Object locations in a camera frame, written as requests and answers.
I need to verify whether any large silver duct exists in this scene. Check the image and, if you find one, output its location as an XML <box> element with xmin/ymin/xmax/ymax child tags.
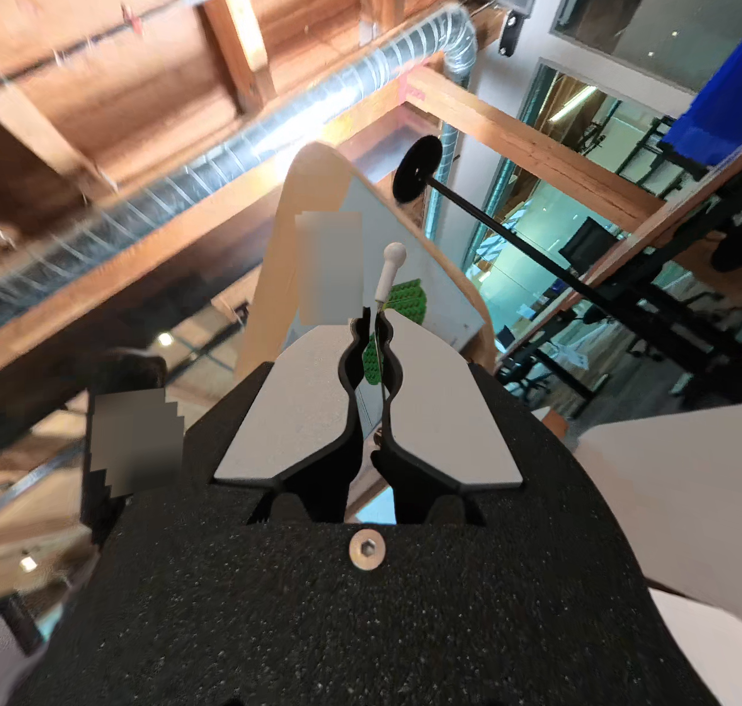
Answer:
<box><xmin>0</xmin><ymin>5</ymin><xmax>479</xmax><ymax>320</ymax></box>

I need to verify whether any stack of blue bins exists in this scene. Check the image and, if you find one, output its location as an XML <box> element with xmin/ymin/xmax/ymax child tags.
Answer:
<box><xmin>661</xmin><ymin>42</ymin><xmax>742</xmax><ymax>165</ymax></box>

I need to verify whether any black round floor lamp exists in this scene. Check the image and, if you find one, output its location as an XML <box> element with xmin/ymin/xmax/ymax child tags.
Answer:
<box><xmin>393</xmin><ymin>135</ymin><xmax>742</xmax><ymax>359</ymax></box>

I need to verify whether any long table with black legs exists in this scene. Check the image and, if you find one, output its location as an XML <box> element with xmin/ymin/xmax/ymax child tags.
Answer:
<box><xmin>499</xmin><ymin>156</ymin><xmax>742</xmax><ymax>406</ymax></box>

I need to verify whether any black wall camera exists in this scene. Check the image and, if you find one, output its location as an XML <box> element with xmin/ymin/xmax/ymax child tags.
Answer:
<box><xmin>499</xmin><ymin>11</ymin><xmax>524</xmax><ymax>58</ymax></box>

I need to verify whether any instruction booklet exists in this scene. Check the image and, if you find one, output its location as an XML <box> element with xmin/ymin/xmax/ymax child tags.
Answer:
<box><xmin>287</xmin><ymin>176</ymin><xmax>488</xmax><ymax>429</ymax></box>

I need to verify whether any wooden pillar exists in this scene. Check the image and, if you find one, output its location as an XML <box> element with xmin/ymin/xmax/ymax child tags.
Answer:
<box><xmin>406</xmin><ymin>66</ymin><xmax>667</xmax><ymax>232</ymax></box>

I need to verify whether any metal rod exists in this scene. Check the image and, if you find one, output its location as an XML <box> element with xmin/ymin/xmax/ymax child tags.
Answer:
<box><xmin>0</xmin><ymin>0</ymin><xmax>273</xmax><ymax>84</ymax></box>

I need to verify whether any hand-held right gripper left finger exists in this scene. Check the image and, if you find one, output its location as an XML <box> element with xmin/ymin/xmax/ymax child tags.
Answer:
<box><xmin>213</xmin><ymin>306</ymin><xmax>373</xmax><ymax>523</ymax></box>

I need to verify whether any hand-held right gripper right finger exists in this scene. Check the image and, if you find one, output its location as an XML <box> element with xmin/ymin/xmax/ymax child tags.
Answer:
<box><xmin>371</xmin><ymin>309</ymin><xmax>524</xmax><ymax>524</ymax></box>

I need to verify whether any black office chair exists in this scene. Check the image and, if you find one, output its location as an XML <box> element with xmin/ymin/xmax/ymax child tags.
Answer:
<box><xmin>559</xmin><ymin>216</ymin><xmax>620</xmax><ymax>272</ymax></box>

